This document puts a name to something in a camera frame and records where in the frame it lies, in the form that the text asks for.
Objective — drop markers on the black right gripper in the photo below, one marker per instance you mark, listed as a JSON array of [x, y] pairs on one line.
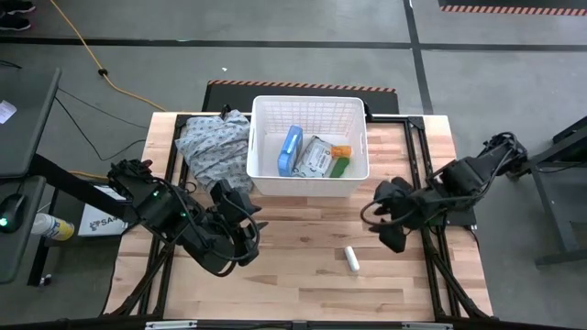
[[413, 206]]

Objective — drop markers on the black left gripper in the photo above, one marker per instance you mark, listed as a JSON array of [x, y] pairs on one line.
[[234, 206]]

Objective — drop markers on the white tube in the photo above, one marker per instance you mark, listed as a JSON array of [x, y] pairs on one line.
[[352, 259]]

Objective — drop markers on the green packet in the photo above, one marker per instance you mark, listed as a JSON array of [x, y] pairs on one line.
[[339, 167]]

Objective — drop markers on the blue rectangular box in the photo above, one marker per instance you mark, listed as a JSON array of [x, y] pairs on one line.
[[290, 151]]

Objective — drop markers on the grey wipes pack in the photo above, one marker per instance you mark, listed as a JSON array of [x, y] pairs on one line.
[[314, 158]]

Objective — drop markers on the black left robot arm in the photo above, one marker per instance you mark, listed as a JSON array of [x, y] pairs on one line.
[[156, 206]]

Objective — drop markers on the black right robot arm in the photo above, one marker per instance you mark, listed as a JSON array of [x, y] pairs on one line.
[[463, 176]]

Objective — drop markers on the white perforated plastic basket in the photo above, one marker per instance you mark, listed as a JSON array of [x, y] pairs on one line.
[[302, 188]]

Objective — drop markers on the grey patterned cloth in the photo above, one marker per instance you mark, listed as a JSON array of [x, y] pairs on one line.
[[215, 146]]

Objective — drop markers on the black mat with striped edge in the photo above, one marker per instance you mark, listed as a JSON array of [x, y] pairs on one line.
[[504, 2], [229, 98]]

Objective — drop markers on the white cardboard box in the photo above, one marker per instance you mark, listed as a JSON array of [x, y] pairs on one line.
[[98, 224]]

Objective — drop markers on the black desk beam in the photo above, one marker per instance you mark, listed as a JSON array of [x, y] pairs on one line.
[[69, 183]]

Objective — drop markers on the white yellow spray bottle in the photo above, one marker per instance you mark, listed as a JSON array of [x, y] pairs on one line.
[[55, 227]]

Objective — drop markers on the dark metal table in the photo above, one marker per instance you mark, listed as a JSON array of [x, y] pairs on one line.
[[575, 142]]

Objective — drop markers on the desk caster wheel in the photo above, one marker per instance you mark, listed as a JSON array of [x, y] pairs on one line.
[[45, 280]]

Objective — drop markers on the dark keyboard tray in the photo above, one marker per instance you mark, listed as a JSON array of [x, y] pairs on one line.
[[23, 261]]

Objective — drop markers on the black computer mouse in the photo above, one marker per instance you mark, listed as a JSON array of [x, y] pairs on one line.
[[14, 211]]

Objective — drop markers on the grey desk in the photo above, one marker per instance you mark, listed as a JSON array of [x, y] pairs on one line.
[[27, 137]]

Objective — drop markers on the white paper note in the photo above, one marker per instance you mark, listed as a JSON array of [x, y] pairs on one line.
[[7, 111]]

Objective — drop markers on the person's shoe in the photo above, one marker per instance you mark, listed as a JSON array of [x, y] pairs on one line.
[[16, 24], [18, 6]]

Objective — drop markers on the black metal table frame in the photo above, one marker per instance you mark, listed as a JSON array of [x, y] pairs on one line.
[[394, 120]]

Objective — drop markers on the silver metal bracket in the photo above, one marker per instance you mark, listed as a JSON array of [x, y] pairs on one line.
[[426, 326], [169, 325]]

